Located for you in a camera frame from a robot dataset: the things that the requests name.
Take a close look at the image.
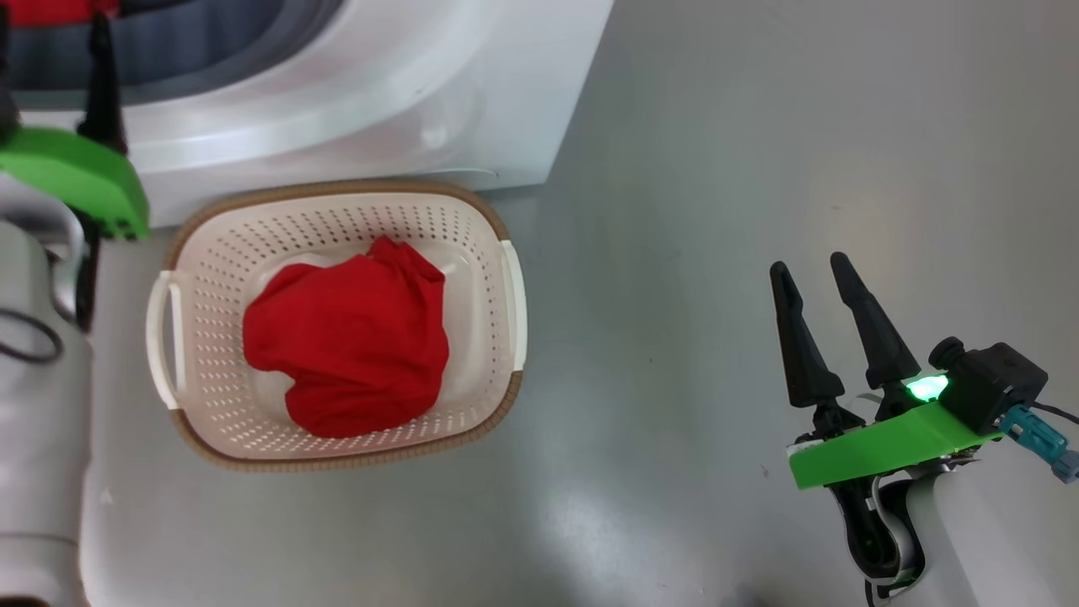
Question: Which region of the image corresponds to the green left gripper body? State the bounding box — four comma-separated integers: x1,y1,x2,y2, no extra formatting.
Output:
0,125,152,242

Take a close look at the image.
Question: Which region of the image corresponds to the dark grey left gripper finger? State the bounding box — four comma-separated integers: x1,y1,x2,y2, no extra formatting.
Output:
77,12,129,158
0,0,21,146

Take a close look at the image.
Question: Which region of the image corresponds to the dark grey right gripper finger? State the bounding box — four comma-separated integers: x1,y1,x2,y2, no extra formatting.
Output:
768,261,866,438
829,251,926,421

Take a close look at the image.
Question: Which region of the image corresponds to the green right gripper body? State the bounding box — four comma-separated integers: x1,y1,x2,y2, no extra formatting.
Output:
787,375,1006,604

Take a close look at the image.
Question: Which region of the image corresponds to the plain red garment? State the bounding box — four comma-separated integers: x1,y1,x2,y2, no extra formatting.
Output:
242,236,451,440

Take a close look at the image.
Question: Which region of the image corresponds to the cream perforated laundry basket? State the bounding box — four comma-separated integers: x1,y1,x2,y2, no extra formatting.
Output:
145,178,529,473

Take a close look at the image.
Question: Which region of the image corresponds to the white washing machine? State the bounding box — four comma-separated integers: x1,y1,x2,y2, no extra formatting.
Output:
0,0,615,229

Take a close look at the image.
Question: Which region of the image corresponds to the black cable with teal connector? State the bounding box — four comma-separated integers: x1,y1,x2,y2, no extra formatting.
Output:
998,401,1079,485
0,307,66,365

